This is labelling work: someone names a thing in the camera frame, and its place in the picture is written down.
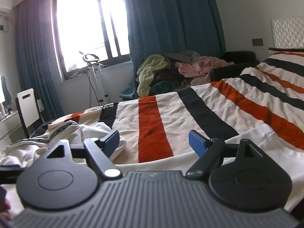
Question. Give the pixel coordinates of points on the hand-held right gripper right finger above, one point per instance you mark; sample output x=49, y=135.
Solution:
x=196, y=142

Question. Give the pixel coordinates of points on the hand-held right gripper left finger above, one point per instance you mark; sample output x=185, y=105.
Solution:
x=111, y=140

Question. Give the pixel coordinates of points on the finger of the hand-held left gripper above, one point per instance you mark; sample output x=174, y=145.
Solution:
x=9, y=171

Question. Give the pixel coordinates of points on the white t-shirt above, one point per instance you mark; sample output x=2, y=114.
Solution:
x=280, y=161

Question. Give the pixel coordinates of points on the dark clothes heap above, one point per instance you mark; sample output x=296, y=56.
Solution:
x=168, y=80

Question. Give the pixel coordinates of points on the striped bed blanket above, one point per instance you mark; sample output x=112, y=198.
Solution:
x=213, y=104

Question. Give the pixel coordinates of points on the white desk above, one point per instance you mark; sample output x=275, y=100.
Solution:
x=8, y=128

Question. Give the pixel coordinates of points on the teal plastic stool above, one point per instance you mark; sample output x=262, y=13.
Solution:
x=127, y=92

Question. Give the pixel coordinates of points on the white chair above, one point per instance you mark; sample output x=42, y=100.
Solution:
x=29, y=109

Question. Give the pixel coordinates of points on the metal folding rack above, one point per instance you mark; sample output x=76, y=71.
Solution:
x=96, y=76

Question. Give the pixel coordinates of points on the pink clothing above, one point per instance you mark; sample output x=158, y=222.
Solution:
x=201, y=66

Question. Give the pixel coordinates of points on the yellow-green knit blanket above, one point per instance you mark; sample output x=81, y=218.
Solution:
x=149, y=73

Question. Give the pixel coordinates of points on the olive garment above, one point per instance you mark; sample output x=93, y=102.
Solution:
x=182, y=55

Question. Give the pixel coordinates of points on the black armchair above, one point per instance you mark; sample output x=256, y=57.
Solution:
x=237, y=61

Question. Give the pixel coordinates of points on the teal curtain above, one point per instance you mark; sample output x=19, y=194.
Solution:
x=35, y=59
x=173, y=21

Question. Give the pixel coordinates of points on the dark framed window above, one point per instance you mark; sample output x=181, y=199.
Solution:
x=90, y=28

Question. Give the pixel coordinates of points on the white quilted headboard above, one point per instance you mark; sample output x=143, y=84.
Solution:
x=288, y=32

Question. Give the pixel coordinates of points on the white air conditioner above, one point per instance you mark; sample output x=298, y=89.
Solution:
x=5, y=4

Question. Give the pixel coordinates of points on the dark wall switch panel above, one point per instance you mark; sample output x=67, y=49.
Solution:
x=257, y=42

